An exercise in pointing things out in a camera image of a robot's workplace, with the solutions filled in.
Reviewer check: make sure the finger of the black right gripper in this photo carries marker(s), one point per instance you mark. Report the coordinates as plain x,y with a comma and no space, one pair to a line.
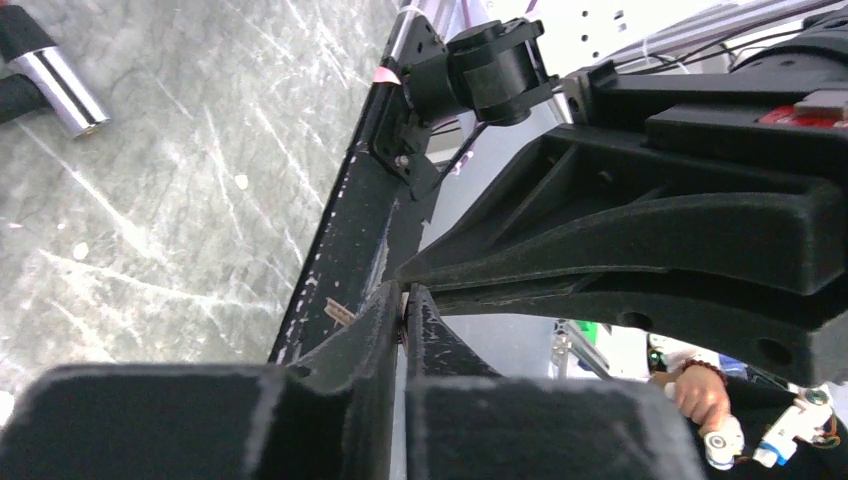
801,339

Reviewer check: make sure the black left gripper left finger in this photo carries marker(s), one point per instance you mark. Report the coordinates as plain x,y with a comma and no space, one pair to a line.
326,416

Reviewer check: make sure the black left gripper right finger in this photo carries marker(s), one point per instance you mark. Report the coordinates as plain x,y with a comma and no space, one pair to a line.
466,421

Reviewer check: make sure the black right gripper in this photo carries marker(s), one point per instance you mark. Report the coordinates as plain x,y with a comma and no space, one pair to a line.
740,175

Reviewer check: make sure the small silver key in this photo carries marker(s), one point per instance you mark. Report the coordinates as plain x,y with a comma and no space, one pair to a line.
340,315

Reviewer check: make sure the red cable lock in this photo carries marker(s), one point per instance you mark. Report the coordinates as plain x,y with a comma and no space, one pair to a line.
42,77

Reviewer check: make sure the person's hand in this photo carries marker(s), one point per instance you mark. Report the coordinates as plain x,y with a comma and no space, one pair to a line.
701,396

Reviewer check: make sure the white handheld controller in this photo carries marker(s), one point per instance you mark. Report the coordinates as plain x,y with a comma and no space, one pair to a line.
809,419

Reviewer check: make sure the aluminium frame rail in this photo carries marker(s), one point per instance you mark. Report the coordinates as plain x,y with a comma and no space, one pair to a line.
581,33

